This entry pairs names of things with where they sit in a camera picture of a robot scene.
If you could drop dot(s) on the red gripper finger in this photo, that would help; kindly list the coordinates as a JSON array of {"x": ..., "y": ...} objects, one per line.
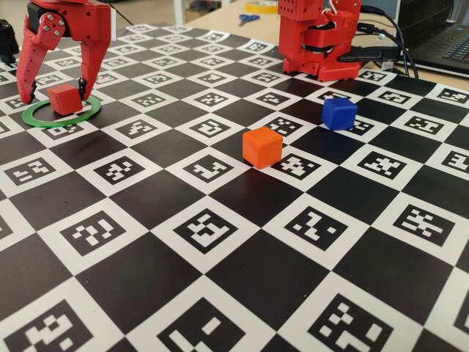
[
  {"x": 93, "y": 58},
  {"x": 29, "y": 62}
]

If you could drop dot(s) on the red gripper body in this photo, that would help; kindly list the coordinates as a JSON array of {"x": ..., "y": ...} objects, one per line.
[{"x": 86, "y": 22}]

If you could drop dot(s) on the red cube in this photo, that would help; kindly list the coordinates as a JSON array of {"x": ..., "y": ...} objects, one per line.
[{"x": 64, "y": 100}]

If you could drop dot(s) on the orange cube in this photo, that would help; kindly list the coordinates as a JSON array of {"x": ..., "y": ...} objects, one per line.
[{"x": 262, "y": 148}]

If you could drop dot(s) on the blue cube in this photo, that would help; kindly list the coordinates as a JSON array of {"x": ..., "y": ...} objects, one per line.
[{"x": 339, "y": 114}]

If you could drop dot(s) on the black clamp stand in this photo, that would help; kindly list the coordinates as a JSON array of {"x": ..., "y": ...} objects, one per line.
[{"x": 7, "y": 40}]

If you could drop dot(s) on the white table leg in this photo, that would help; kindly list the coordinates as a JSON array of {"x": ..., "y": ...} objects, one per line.
[{"x": 179, "y": 11}]

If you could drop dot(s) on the blue scissors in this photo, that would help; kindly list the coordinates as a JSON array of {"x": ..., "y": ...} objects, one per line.
[{"x": 249, "y": 17}]

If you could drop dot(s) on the yellow tape roll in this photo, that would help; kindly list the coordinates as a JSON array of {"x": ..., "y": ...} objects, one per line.
[{"x": 256, "y": 8}]

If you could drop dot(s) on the checkerboard marker mat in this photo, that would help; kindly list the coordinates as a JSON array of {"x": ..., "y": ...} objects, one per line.
[{"x": 256, "y": 275}]

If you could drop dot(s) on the black power plug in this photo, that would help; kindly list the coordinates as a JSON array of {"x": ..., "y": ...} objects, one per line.
[{"x": 370, "y": 55}]

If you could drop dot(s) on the small grey box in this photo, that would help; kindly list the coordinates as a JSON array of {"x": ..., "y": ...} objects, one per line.
[{"x": 387, "y": 65}]

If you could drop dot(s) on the black laptop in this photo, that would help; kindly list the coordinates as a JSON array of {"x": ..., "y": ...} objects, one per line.
[{"x": 432, "y": 29}]

